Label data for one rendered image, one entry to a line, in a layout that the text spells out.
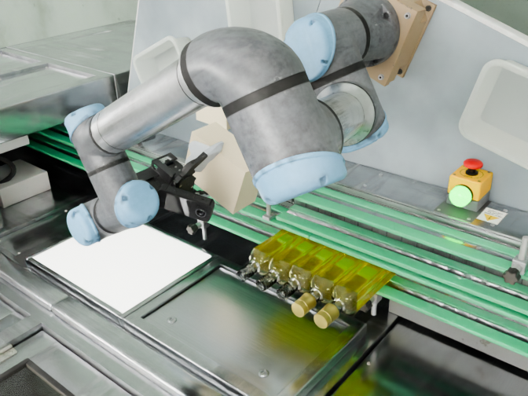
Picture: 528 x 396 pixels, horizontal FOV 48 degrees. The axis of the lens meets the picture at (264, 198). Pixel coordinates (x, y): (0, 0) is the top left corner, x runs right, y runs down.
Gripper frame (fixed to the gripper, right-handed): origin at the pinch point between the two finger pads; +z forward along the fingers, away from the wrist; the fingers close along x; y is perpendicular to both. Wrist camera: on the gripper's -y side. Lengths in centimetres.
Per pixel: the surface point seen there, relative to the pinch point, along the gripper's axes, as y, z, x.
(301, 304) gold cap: -31.9, -4.5, 11.3
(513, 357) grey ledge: -70, 23, 12
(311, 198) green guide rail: -16.1, 15.9, 4.1
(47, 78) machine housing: 95, 21, 37
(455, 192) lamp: -42, 26, -12
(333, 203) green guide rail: -21.3, 16.8, 2.2
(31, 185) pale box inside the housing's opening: 77, 3, 65
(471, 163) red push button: -41, 31, -17
